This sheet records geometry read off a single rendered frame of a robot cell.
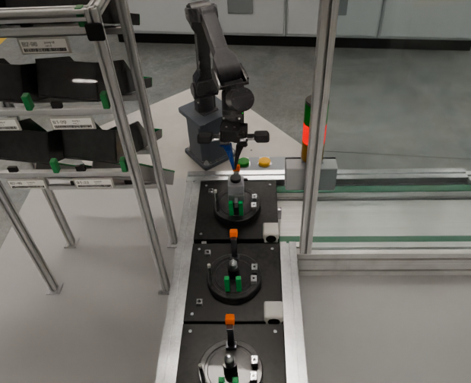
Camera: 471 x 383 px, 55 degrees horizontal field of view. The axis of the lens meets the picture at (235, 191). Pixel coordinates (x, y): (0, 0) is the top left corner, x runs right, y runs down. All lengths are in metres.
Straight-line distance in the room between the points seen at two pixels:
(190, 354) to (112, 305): 0.33
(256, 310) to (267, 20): 3.39
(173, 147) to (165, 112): 0.25
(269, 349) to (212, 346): 0.13
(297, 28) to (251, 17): 0.42
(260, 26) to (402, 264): 3.25
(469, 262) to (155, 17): 3.64
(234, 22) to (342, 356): 3.50
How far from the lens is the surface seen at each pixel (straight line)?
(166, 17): 4.42
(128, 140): 0.93
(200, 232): 1.29
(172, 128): 1.88
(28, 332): 1.38
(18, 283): 1.49
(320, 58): 0.87
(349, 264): 1.31
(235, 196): 1.27
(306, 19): 4.23
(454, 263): 1.38
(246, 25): 4.29
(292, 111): 3.47
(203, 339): 1.10
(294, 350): 1.11
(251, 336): 1.10
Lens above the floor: 1.94
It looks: 44 degrees down
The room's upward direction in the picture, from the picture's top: 4 degrees counter-clockwise
